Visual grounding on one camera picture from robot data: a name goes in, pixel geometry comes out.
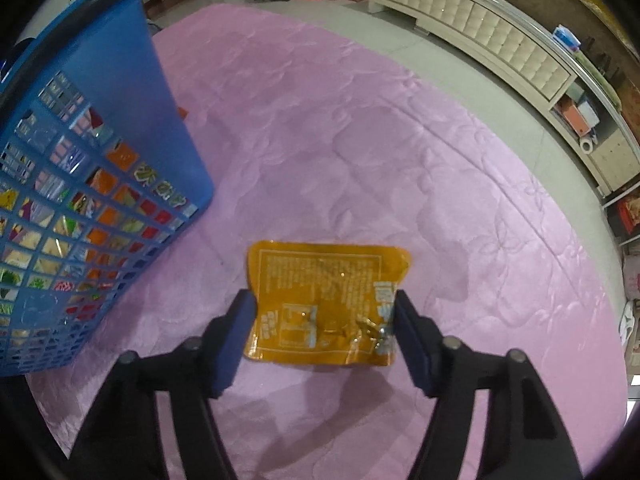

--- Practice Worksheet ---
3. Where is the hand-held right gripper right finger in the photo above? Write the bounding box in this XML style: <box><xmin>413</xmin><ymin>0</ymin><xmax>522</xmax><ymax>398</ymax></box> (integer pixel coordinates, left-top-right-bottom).
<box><xmin>393</xmin><ymin>290</ymin><xmax>584</xmax><ymax>480</ymax></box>

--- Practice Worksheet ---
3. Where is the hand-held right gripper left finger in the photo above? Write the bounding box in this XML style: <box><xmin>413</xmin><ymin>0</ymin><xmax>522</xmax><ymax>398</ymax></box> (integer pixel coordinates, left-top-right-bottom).
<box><xmin>70</xmin><ymin>288</ymin><xmax>259</xmax><ymax>480</ymax></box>

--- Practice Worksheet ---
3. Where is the yellow snack packet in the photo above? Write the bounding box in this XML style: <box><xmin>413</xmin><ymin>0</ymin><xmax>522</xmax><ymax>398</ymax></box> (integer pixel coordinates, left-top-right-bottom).
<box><xmin>243</xmin><ymin>240</ymin><xmax>414</xmax><ymax>367</ymax></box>

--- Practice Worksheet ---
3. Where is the blue plastic basket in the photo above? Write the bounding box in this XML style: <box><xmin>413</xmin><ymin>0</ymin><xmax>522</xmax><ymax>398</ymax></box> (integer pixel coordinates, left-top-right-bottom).
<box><xmin>0</xmin><ymin>0</ymin><xmax>216</xmax><ymax>379</ymax></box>

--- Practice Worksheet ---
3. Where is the white slipper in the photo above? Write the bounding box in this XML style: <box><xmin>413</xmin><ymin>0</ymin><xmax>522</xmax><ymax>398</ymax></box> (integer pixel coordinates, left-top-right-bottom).
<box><xmin>619</xmin><ymin>301</ymin><xmax>637</xmax><ymax>348</ymax></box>

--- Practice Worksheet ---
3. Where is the red snack bag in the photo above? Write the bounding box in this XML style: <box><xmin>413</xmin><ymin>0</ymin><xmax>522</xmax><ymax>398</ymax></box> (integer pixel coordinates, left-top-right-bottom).
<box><xmin>616</xmin><ymin>197</ymin><xmax>640</xmax><ymax>238</ymax></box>

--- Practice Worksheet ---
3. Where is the orange box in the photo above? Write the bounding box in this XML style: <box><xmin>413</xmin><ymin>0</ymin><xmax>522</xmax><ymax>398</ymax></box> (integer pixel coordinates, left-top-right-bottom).
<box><xmin>557</xmin><ymin>100</ymin><xmax>591</xmax><ymax>133</ymax></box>

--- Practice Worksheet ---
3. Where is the white TV cabinet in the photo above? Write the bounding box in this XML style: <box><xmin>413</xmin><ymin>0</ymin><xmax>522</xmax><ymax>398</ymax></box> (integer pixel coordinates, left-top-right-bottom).
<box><xmin>369</xmin><ymin>0</ymin><xmax>640</xmax><ymax>197</ymax></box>

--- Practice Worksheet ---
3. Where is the blue tissue box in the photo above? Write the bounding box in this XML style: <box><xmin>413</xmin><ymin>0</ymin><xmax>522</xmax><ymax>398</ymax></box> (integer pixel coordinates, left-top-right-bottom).
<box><xmin>552</xmin><ymin>25</ymin><xmax>582</xmax><ymax>52</ymax></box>

